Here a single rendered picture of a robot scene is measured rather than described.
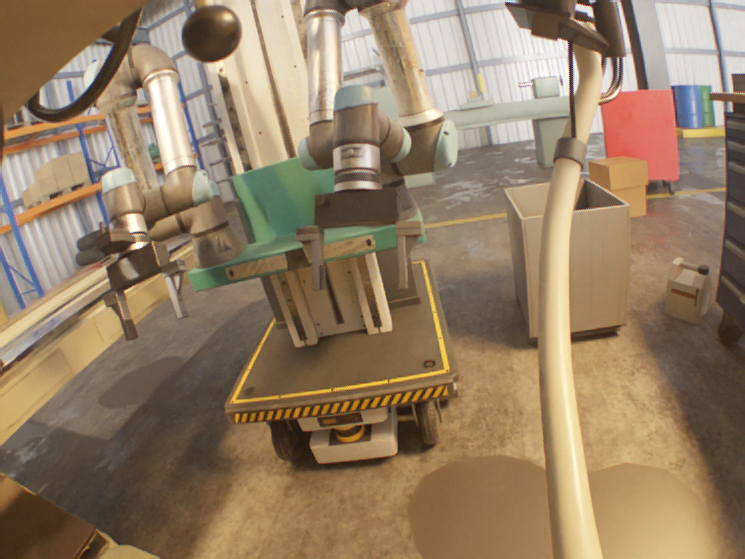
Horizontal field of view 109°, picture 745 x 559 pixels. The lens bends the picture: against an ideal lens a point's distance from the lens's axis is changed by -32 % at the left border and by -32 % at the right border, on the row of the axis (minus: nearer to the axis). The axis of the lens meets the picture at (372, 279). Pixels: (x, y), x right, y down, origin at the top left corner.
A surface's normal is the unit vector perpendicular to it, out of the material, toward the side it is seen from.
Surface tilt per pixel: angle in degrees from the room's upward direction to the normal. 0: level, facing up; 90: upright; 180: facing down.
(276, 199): 90
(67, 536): 0
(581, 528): 11
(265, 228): 90
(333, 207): 66
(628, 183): 90
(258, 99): 90
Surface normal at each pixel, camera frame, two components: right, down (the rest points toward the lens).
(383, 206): -0.19, 0.01
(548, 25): -0.44, 0.44
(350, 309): -0.04, 0.39
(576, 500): -0.07, -0.89
